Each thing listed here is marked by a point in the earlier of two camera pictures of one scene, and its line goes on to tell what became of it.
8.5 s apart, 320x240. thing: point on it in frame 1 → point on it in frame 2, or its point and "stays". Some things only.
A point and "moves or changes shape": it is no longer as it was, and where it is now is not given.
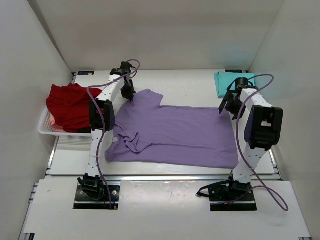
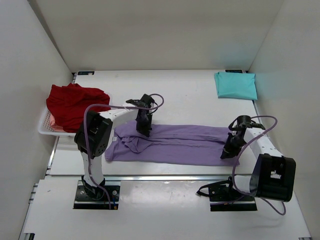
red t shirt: (70, 104) stays
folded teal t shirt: (224, 80) stays
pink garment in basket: (54, 126) stays
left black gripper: (129, 95) → (145, 130)
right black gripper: (237, 113) → (228, 152)
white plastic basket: (44, 127) stays
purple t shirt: (146, 132) moves or changes shape
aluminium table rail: (165, 178) stays
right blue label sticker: (234, 71) stays
